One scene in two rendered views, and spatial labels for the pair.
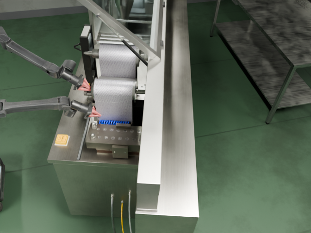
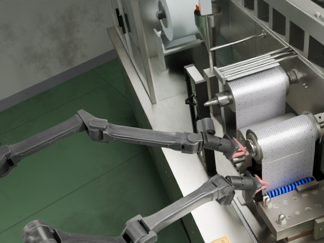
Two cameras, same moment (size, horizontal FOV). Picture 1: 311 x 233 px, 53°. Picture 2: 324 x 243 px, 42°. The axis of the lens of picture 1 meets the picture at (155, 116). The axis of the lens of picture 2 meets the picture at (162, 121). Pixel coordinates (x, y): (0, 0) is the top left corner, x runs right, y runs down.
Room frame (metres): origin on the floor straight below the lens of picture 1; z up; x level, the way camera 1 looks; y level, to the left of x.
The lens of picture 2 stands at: (0.26, 0.93, 2.46)
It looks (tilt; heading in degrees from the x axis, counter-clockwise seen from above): 38 degrees down; 351
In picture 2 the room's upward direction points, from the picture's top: 11 degrees counter-clockwise
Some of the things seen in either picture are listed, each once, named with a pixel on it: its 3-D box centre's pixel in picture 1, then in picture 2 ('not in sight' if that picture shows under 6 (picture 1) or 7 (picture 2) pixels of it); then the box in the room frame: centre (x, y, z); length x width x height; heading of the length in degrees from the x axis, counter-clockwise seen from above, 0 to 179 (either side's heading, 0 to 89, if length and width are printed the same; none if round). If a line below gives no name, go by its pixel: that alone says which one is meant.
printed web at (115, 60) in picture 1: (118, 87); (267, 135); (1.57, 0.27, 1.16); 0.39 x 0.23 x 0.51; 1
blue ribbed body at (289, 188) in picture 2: (115, 123); (290, 188); (1.35, 0.27, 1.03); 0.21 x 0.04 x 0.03; 91
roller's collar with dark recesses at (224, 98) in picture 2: (97, 53); (223, 99); (1.68, 0.41, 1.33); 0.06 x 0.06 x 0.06; 1
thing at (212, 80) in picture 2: not in sight; (213, 68); (2.16, 0.29, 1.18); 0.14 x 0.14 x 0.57
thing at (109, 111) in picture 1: (114, 112); (288, 171); (1.37, 0.27, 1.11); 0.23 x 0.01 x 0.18; 91
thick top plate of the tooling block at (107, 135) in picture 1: (119, 137); (311, 205); (1.26, 0.23, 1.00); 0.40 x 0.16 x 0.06; 91
